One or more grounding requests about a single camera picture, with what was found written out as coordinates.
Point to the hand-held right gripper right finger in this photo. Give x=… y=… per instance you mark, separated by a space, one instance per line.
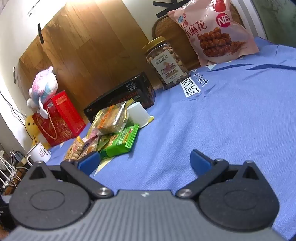
x=200 y=161

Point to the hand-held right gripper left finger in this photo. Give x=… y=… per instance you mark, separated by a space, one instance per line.
x=89 y=161

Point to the orange packet with blue label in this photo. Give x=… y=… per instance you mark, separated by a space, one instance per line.
x=89 y=147

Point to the clear peanut packet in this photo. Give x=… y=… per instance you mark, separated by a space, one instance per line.
x=73 y=149

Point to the light green snack packet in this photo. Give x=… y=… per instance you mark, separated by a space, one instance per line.
x=103 y=141

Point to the pink snack packet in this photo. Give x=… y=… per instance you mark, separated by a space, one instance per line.
x=92 y=134

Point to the clear pastry snack packet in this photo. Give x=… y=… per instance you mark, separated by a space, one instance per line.
x=111 y=118

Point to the white jelly cup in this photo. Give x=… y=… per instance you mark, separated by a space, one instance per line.
x=138 y=114

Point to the black printed cardboard box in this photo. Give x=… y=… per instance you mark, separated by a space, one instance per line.
x=136 y=90

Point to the blue printed blanket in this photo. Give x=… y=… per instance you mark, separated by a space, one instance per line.
x=208 y=115

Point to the white enamel mug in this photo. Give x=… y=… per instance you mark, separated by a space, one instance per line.
x=41 y=154

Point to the red gift box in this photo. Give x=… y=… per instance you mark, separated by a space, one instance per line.
x=64 y=115

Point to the yellow plush duck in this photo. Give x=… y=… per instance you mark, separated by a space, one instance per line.
x=32 y=126

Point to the pink blue plush toy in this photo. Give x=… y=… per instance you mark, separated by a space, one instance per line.
x=42 y=85

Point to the clear nut jar gold lid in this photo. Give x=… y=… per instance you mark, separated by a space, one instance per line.
x=165 y=64

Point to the short black tape strip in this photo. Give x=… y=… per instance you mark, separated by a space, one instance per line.
x=14 y=75

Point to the wooden board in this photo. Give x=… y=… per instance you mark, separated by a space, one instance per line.
x=92 y=46

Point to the large pink snack bag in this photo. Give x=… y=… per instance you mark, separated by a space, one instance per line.
x=215 y=34

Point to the woven rattan chair back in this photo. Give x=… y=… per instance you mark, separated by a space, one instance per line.
x=175 y=34

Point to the crossed black tape strips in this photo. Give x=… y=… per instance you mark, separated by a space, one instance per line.
x=166 y=5

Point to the green glass panel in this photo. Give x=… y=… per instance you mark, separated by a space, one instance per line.
x=275 y=18

